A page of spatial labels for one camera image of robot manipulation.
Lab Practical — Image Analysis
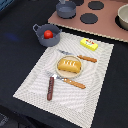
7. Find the orange bread loaf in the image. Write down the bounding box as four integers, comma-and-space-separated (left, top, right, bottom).
58, 59, 81, 73

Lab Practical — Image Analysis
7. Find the yellow butter box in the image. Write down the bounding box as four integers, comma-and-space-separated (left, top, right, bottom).
80, 38, 98, 51

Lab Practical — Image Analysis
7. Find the red tomato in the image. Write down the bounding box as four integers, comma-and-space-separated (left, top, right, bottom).
44, 30, 53, 39

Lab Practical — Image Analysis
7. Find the grey pot with handles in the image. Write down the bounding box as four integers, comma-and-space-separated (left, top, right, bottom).
33, 24, 62, 47

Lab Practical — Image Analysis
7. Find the grey pan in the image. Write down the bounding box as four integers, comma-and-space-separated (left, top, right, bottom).
56, 1, 76, 19

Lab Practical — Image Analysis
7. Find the beige woven placemat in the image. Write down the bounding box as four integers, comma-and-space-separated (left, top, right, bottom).
14, 32, 114, 128

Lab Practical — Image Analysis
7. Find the pink stove board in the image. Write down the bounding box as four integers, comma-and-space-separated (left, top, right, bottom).
48, 0, 128, 42

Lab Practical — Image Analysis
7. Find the beige bowl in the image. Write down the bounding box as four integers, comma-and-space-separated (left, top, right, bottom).
118, 4, 128, 30

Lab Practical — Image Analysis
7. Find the fork with wooden handle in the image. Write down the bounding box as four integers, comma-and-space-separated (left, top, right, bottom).
46, 71, 86, 89

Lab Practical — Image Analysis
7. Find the knife with wooden handle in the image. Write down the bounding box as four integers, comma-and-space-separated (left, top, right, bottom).
57, 49, 97, 63

